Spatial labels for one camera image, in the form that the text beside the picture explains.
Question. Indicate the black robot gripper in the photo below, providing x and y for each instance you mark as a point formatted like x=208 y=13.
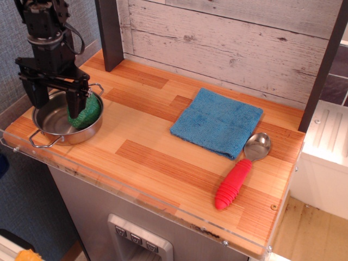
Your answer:
x=53 y=66

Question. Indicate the green toy broccoli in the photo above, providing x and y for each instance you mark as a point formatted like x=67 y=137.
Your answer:
x=88 y=115

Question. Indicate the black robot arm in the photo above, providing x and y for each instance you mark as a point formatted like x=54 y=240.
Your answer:
x=46 y=18

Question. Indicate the clear acrylic table guard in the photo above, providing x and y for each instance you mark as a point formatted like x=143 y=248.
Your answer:
x=178 y=180

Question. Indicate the grey toy fridge cabinet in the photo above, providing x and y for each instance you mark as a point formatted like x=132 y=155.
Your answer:
x=89 y=207

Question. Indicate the blue folded cloth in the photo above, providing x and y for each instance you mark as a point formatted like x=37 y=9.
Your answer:
x=217 y=123

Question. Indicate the yellow object bottom left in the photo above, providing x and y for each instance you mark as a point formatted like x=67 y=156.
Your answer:
x=28 y=255

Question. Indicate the silver dispenser panel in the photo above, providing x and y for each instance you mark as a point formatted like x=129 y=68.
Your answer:
x=133 y=242

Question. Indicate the white toy sink unit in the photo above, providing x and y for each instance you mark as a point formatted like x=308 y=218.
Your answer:
x=320 y=176

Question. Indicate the dark grey left post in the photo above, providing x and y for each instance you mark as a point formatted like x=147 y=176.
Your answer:
x=110 y=33

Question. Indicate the dark grey post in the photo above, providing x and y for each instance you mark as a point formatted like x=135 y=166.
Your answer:
x=110 y=33
x=329 y=56

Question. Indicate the red handled metal spoon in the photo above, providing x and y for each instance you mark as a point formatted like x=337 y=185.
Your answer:
x=257 y=147

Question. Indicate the dark grey right post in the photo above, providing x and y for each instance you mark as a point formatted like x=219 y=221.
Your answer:
x=329 y=56

